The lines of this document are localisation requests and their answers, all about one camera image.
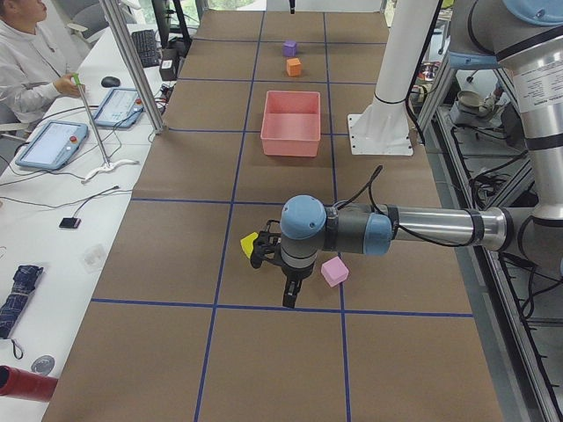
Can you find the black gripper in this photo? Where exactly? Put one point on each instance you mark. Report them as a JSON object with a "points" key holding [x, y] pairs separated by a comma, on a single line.
{"points": [[296, 272]]}

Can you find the pink foam block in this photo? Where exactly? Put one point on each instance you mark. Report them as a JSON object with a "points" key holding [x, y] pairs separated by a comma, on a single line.
{"points": [[334, 271]]}

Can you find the yellow foam block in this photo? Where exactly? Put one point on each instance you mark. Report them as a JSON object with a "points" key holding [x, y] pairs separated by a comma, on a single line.
{"points": [[247, 244]]}

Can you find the orange foam block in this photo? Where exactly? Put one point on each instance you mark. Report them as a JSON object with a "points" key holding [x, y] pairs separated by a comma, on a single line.
{"points": [[293, 67]]}

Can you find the purple foam block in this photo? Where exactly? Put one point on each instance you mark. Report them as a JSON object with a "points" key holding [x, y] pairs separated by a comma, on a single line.
{"points": [[289, 48]]}

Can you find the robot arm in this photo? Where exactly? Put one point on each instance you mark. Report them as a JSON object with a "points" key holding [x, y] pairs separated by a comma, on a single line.
{"points": [[524, 37]]}

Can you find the pink plastic bin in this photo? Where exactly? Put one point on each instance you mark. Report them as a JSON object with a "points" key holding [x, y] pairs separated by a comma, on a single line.
{"points": [[291, 123]]}

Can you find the metal reacher stick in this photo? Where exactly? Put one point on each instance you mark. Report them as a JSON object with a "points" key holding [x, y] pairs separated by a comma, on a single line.
{"points": [[107, 166]]}

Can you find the small black device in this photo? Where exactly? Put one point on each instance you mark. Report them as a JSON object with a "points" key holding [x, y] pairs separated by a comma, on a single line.
{"points": [[69, 223]]}

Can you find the far blue teach pendant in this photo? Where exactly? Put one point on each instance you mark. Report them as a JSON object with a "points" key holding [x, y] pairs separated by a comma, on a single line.
{"points": [[120, 108]]}

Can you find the blue teach pendant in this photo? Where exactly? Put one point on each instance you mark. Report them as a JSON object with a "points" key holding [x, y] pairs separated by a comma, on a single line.
{"points": [[120, 108], [53, 146]]}

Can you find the black box with label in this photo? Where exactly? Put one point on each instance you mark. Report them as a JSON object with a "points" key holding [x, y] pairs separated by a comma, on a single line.
{"points": [[169, 65]]}

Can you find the round metal disc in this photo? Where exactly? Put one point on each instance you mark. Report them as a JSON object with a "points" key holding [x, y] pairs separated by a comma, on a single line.
{"points": [[43, 365]]}

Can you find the folded dark blue umbrella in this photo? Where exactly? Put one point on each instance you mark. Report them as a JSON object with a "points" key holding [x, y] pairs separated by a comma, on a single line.
{"points": [[24, 283]]}

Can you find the black computer mouse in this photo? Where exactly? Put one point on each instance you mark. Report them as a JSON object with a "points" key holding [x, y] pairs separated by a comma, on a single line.
{"points": [[110, 82]]}

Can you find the near blue teach pendant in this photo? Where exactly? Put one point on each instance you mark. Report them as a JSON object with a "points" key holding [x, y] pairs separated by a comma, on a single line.
{"points": [[53, 146]]}

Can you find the black keyboard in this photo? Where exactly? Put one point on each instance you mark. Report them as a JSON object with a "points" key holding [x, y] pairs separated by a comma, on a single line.
{"points": [[146, 47]]}

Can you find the red cylinder bottle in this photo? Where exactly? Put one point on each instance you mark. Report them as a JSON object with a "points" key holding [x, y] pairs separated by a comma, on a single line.
{"points": [[21, 384]]}

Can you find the person in white shirt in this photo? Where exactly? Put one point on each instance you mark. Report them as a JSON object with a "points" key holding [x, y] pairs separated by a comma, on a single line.
{"points": [[34, 70]]}

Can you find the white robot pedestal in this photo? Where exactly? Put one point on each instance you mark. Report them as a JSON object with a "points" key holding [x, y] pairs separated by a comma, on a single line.
{"points": [[383, 128]]}

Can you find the aluminium frame post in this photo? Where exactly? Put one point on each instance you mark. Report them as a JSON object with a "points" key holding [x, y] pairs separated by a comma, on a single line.
{"points": [[121, 34]]}

